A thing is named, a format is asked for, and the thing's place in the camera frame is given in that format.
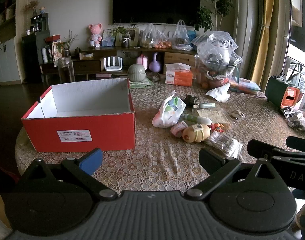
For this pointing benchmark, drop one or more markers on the grey green round pot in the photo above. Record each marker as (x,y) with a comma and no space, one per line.
(136,73)

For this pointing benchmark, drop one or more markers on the yellow round plush toy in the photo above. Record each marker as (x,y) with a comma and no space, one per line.
(196,133)

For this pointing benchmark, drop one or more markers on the large clear plastic bag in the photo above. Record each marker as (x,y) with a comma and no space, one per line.
(216,50)

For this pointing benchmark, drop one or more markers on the stack of coloured folders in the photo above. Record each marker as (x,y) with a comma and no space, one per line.
(243,86)

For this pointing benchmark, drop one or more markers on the bagged sliced bread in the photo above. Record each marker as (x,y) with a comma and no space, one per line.
(218,116)

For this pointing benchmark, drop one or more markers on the pink plush pig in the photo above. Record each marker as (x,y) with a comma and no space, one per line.
(95,37)

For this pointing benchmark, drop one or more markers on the pink small packet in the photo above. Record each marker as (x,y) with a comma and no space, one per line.
(178,129)

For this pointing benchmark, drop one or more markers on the red cardboard box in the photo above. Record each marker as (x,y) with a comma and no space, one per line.
(81,116)

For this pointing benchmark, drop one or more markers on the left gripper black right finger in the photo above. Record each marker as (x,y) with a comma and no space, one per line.
(220,171)

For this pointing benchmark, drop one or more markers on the light blue case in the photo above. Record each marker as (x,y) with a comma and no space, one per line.
(203,105)

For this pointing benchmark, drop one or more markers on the potted green tree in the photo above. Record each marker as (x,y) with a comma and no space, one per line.
(207,19)

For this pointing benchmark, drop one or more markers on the pink small case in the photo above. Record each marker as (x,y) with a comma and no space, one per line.
(142,60)

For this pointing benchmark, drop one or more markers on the white paper bag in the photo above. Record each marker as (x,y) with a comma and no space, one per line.
(220,94)

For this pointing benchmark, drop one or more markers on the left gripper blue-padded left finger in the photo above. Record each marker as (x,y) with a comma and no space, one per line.
(88,163)

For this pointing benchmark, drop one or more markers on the white green tube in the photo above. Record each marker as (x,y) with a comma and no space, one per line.
(196,119)

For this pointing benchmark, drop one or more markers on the wooden tv cabinet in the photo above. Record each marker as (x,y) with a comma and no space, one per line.
(87,69)

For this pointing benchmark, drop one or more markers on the orange tissue box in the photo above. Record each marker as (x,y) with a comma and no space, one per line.
(178,74)

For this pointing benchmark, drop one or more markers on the white plastic bag with items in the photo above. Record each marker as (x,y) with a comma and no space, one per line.
(169,112)

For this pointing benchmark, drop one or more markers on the orange snack packet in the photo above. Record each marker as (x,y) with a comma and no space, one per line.
(218,127)

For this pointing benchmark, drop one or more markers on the black foil snack packet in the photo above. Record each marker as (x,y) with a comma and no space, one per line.
(190,101)

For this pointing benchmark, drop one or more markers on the photo frame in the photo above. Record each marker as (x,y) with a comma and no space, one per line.
(132,38)

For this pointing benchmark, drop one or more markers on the white wifi router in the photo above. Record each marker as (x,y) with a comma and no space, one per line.
(113,63)

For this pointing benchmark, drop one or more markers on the green folded cloth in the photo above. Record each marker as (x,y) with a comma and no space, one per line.
(141,84)

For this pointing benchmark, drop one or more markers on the purple gourd toy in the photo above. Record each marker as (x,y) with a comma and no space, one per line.
(155,66)

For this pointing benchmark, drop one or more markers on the dark glass jar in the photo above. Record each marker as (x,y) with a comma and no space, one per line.
(66,70)

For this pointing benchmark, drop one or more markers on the lace tablecloth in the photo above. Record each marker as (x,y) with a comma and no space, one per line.
(161,161)

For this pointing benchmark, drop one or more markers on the black television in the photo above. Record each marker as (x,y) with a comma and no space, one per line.
(155,11)

